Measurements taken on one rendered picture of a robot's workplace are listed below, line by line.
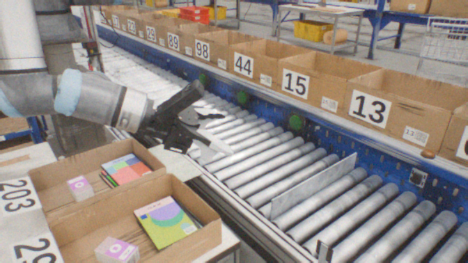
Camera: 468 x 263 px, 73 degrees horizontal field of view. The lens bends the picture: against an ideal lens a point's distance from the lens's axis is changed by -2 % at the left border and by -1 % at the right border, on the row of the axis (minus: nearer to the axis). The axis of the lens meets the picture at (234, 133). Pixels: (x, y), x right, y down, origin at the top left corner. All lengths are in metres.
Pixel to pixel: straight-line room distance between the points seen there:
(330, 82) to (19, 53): 1.10
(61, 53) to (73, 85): 0.76
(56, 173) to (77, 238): 0.32
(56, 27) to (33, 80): 0.58
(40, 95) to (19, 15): 0.16
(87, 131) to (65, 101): 0.83
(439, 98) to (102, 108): 1.29
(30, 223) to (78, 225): 0.20
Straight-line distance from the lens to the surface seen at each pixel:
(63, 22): 1.38
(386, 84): 1.63
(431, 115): 1.25
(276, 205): 1.06
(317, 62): 1.82
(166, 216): 1.01
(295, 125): 1.51
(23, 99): 0.81
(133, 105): 0.67
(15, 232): 1.21
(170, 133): 0.69
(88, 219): 1.05
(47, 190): 1.32
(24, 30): 0.81
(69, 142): 1.50
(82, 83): 0.67
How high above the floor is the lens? 1.47
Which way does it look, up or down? 28 degrees down
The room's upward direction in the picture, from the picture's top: straight up
